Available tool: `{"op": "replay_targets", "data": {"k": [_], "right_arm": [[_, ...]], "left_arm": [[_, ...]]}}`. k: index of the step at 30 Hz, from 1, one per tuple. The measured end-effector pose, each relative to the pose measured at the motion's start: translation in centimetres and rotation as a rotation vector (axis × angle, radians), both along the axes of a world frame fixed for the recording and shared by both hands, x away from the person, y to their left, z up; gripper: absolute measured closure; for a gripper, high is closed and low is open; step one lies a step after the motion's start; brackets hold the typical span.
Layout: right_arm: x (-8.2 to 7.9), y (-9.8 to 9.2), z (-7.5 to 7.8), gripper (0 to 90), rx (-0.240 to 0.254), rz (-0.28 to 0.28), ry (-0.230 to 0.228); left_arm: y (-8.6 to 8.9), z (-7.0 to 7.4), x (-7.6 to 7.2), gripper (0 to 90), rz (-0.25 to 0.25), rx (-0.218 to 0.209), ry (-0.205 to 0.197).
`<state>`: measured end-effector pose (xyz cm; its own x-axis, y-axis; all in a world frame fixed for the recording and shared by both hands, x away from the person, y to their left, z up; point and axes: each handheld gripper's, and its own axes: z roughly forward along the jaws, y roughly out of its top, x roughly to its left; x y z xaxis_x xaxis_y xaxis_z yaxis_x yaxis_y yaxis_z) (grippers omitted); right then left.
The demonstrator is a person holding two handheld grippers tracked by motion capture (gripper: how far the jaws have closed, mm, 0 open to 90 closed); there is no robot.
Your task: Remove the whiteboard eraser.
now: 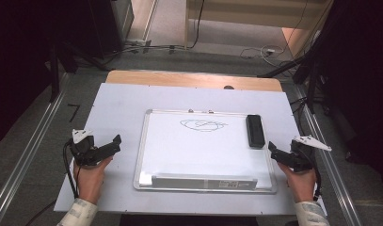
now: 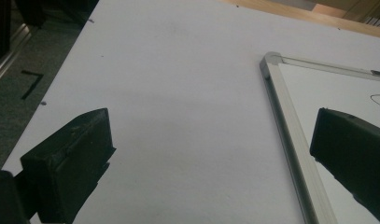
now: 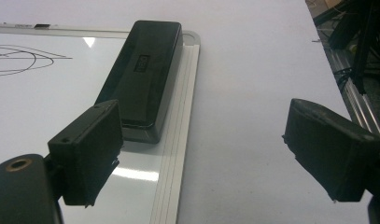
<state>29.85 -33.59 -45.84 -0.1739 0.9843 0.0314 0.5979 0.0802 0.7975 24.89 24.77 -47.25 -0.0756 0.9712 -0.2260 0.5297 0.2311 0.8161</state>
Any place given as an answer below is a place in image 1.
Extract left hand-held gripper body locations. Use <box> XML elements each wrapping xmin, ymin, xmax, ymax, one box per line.
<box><xmin>68</xmin><ymin>129</ymin><xmax>103</xmax><ymax>168</ymax></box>

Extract white floor cable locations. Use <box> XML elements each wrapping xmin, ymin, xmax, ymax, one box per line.
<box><xmin>240</xmin><ymin>44</ymin><xmax>287</xmax><ymax>61</ymax></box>

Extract black stand legs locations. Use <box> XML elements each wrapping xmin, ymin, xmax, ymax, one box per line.
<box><xmin>48</xmin><ymin>40</ymin><xmax>109</xmax><ymax>104</ymax></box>
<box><xmin>257</xmin><ymin>27</ymin><xmax>338</xmax><ymax>115</ymax></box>

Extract dark curtain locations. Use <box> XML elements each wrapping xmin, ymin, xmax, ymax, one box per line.
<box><xmin>0</xmin><ymin>0</ymin><xmax>56</xmax><ymax>149</ymax></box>
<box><xmin>320</xmin><ymin>0</ymin><xmax>383</xmax><ymax>196</ymax></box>

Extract person's right hand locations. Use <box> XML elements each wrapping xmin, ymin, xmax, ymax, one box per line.
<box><xmin>277</xmin><ymin>161</ymin><xmax>317</xmax><ymax>203</ymax></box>

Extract white table cover sheet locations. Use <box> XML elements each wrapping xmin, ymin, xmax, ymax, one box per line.
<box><xmin>53</xmin><ymin>82</ymin><xmax>327</xmax><ymax>218</ymax></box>

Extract black hanging cable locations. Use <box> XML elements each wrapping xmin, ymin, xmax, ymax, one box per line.
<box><xmin>187</xmin><ymin>0</ymin><xmax>206</xmax><ymax>50</ymax></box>

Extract aluminium floor rail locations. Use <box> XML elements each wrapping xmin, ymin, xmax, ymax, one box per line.
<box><xmin>294</xmin><ymin>85</ymin><xmax>364</xmax><ymax>226</ymax></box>
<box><xmin>0</xmin><ymin>73</ymin><xmax>71</xmax><ymax>226</ymax></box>

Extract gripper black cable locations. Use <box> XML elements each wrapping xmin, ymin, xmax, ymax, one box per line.
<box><xmin>62</xmin><ymin>139</ymin><xmax>80</xmax><ymax>200</ymax></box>
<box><xmin>300</xmin><ymin>150</ymin><xmax>323</xmax><ymax>202</ymax></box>

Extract black whiteboard eraser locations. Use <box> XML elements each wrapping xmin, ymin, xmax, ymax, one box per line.
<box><xmin>245</xmin><ymin>114</ymin><xmax>266</xmax><ymax>150</ymax></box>

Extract metal-framed whiteboard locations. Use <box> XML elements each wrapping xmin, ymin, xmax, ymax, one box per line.
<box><xmin>133</xmin><ymin>108</ymin><xmax>279</xmax><ymax>194</ymax></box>

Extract black cabinet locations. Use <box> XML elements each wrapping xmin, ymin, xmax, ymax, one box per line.
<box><xmin>88</xmin><ymin>0</ymin><xmax>136</xmax><ymax>60</ymax></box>

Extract grey power strip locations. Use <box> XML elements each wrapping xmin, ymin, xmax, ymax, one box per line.
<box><xmin>125</xmin><ymin>38</ymin><xmax>153</xmax><ymax>49</ymax></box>

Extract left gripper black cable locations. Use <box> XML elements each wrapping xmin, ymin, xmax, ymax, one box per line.
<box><xmin>62</xmin><ymin>139</ymin><xmax>80</xmax><ymax>200</ymax></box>

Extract light wooden furniture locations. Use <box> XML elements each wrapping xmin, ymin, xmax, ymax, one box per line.
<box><xmin>184</xmin><ymin>0</ymin><xmax>334</xmax><ymax>51</ymax></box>

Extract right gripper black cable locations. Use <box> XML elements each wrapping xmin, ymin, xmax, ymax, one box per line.
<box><xmin>300</xmin><ymin>150</ymin><xmax>323</xmax><ymax>202</ymax></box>

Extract person's left hand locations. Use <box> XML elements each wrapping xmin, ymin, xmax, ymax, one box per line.
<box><xmin>72</xmin><ymin>155</ymin><xmax>114</xmax><ymax>205</ymax></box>

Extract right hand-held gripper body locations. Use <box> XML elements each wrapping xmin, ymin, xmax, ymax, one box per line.
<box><xmin>290</xmin><ymin>135</ymin><xmax>333</xmax><ymax>173</ymax></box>

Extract wooden table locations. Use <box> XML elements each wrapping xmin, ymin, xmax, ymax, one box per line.
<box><xmin>104</xmin><ymin>69</ymin><xmax>283</xmax><ymax>93</ymax></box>

